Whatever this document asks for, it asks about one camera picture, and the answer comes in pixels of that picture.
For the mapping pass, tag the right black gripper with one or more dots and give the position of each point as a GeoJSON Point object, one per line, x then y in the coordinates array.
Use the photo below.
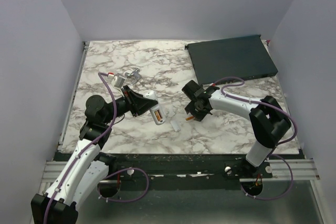
{"type": "Point", "coordinates": [198, 116]}

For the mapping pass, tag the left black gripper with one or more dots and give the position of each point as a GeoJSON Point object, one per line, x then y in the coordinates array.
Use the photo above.
{"type": "Point", "coordinates": [136, 103]}

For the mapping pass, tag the orange battery mid table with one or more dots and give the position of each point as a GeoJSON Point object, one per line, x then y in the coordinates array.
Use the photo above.
{"type": "Point", "coordinates": [158, 115]}

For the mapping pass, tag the white remote control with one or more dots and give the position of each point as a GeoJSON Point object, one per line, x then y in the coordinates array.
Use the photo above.
{"type": "Point", "coordinates": [152, 95]}

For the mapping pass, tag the white battery compartment cover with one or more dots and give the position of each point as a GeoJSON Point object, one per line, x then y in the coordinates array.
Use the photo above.
{"type": "Point", "coordinates": [175, 126]}

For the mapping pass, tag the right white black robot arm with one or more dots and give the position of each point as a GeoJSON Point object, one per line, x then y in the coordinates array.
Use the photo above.
{"type": "Point", "coordinates": [268, 120]}

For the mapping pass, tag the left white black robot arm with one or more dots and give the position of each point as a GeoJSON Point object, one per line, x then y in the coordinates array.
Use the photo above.
{"type": "Point", "coordinates": [87, 165]}

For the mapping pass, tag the dark green flat electronics box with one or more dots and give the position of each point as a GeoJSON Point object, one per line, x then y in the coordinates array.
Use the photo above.
{"type": "Point", "coordinates": [244, 57]}

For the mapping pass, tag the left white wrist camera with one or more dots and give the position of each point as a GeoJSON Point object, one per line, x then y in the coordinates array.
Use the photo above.
{"type": "Point", "coordinates": [116, 79]}

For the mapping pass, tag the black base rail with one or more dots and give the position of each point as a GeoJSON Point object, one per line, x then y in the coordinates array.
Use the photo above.
{"type": "Point", "coordinates": [136, 172]}

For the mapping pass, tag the aluminium extrusion rail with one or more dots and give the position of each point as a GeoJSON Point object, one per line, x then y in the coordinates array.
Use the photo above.
{"type": "Point", "coordinates": [302, 169]}

